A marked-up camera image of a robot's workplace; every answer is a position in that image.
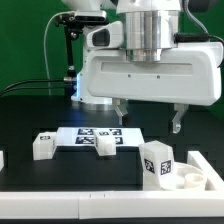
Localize black cables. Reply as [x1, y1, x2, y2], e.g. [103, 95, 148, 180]
[0, 78, 73, 98]

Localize black camera on stand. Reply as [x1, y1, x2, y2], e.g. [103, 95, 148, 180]
[55, 11, 109, 98]

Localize white marker sheet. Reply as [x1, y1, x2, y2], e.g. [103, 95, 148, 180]
[56, 127, 144, 147]

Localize white workspace border frame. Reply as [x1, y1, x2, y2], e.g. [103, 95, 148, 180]
[0, 151, 224, 219]

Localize white round stool seat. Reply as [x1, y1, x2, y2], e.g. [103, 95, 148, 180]
[143, 161, 208, 192]

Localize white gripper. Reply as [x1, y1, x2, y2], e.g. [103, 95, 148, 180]
[83, 42, 223, 134]

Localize grey camera cable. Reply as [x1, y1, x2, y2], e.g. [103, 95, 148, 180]
[43, 11, 73, 97]

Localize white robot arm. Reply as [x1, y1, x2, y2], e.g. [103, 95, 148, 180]
[62, 0, 224, 133]

